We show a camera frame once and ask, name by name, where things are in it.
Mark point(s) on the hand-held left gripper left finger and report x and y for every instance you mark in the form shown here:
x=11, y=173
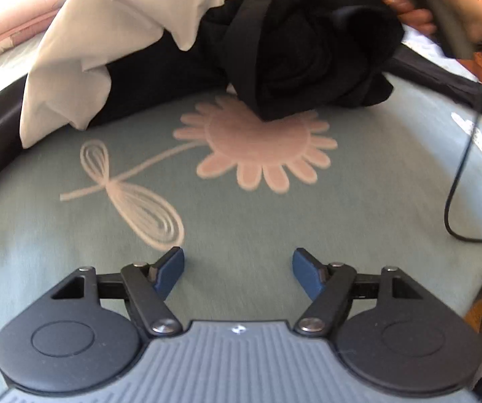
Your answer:
x=169, y=272

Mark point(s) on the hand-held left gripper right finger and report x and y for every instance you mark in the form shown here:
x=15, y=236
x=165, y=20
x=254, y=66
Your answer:
x=308, y=276

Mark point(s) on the black and white hooded jacket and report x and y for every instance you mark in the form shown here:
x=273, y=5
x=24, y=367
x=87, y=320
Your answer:
x=308, y=50

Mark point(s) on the pink floral folded quilt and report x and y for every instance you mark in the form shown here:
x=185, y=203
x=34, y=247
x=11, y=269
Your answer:
x=10, y=21

